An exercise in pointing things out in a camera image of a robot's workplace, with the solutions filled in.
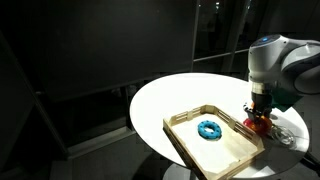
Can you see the wooden slatted tray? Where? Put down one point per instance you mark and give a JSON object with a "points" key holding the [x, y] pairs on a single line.
{"points": [[216, 156]]}

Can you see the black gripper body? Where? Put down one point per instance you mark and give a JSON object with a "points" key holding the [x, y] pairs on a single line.
{"points": [[261, 96]]}

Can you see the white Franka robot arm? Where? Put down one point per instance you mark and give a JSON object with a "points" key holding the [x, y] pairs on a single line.
{"points": [[266, 56]]}

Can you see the dark green wrist camera box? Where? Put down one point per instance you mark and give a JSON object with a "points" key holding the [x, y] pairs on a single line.
{"points": [[285, 100]]}

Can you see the dark metal window frame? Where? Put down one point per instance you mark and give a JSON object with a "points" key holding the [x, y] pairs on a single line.
{"points": [[213, 57]]}

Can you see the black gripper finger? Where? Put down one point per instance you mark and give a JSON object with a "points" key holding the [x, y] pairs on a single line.
{"points": [[254, 116], [265, 114]]}

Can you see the grey round table pedestal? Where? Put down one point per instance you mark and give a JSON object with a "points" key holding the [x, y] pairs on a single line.
{"points": [[175, 173]]}

